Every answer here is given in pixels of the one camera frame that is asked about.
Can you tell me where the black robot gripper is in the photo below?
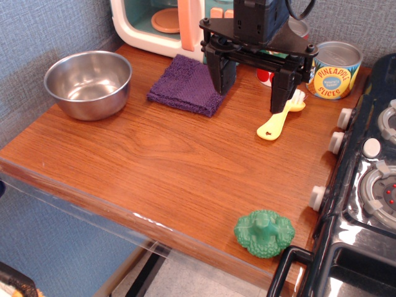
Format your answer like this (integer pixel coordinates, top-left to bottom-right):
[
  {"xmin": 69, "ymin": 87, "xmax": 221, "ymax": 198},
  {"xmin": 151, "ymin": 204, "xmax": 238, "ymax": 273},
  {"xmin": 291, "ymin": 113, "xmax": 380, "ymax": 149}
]
[{"xmin": 199, "ymin": 1, "xmax": 318, "ymax": 114}]

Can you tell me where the purple blue folded cloth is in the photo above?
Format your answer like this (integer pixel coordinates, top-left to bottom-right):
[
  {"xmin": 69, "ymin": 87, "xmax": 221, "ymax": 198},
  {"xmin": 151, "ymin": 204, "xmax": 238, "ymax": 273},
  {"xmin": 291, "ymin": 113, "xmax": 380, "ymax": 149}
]
[{"xmin": 147, "ymin": 55, "xmax": 223, "ymax": 118}]

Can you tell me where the red white toy can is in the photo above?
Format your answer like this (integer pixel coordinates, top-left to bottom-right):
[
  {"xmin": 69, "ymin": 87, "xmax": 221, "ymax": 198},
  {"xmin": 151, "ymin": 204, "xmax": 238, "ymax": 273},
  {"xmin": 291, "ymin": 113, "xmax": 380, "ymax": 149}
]
[{"xmin": 256, "ymin": 17, "xmax": 310, "ymax": 87}]

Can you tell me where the yellow toy dish brush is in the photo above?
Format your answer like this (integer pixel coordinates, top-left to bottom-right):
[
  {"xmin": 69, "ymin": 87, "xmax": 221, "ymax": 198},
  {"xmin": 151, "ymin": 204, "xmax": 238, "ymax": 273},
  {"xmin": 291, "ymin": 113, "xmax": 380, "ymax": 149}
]
[{"xmin": 256, "ymin": 89, "xmax": 306, "ymax": 140}]

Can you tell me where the pineapple slices toy can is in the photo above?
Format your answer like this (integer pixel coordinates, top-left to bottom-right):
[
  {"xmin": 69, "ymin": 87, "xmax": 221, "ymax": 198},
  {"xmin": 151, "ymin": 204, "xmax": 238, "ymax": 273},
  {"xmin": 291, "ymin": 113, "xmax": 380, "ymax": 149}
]
[{"xmin": 306, "ymin": 41, "xmax": 363, "ymax": 100}]

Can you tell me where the grey stove knob upper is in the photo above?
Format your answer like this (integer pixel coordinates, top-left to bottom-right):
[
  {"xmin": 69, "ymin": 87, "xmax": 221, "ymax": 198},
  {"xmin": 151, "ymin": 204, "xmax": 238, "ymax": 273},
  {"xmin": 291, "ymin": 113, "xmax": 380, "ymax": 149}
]
[{"xmin": 337, "ymin": 108, "xmax": 353, "ymax": 130}]

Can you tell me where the grey stove knob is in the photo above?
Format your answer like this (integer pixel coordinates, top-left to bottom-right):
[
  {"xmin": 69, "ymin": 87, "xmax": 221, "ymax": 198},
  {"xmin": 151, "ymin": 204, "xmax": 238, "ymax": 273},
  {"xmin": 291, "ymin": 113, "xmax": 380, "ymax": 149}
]
[
  {"xmin": 337, "ymin": 108, "xmax": 353, "ymax": 130},
  {"xmin": 328, "ymin": 132, "xmax": 345, "ymax": 155},
  {"xmin": 309, "ymin": 186, "xmax": 326, "ymax": 212}
]

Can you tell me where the white toy microwave oven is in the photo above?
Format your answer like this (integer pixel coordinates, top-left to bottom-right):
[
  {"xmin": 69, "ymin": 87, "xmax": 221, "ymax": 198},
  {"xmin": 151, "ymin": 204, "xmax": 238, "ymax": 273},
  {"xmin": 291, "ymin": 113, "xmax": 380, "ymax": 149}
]
[{"xmin": 110, "ymin": 0, "xmax": 233, "ymax": 62}]

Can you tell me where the grey stove knob middle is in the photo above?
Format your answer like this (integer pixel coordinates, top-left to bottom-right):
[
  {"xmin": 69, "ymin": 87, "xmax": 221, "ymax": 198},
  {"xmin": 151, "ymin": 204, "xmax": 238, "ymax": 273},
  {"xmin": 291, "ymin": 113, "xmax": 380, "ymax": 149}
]
[{"xmin": 328, "ymin": 132, "xmax": 345, "ymax": 155}]

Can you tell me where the grey stove knob lower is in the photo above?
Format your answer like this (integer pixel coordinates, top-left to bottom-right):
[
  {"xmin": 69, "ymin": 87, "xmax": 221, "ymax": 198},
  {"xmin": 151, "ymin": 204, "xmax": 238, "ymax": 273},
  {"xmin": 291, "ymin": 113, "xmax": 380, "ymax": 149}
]
[{"xmin": 309, "ymin": 186, "xmax": 326, "ymax": 212}]

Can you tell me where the green toy broccoli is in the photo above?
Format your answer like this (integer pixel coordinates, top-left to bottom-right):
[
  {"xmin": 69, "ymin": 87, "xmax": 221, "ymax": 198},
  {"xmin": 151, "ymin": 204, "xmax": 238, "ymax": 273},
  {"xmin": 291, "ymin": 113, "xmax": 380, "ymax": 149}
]
[{"xmin": 234, "ymin": 210, "xmax": 295, "ymax": 259}]

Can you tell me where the stainless steel bowl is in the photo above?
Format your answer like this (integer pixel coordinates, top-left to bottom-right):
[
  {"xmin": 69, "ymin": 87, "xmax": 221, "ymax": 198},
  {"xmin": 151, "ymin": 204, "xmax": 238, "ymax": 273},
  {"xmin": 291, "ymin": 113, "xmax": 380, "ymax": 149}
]
[{"xmin": 43, "ymin": 51, "xmax": 132, "ymax": 121}]

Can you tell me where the black toy stove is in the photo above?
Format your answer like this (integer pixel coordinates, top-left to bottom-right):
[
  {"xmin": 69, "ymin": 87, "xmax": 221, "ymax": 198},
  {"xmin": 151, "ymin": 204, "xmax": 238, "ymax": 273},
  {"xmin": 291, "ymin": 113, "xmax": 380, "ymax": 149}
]
[{"xmin": 267, "ymin": 54, "xmax": 395, "ymax": 296}]

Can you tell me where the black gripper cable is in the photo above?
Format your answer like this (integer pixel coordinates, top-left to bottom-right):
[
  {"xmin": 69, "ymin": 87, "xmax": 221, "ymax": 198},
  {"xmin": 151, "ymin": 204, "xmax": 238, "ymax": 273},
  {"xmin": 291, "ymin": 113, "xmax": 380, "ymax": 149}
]
[{"xmin": 285, "ymin": 0, "xmax": 316, "ymax": 21}]

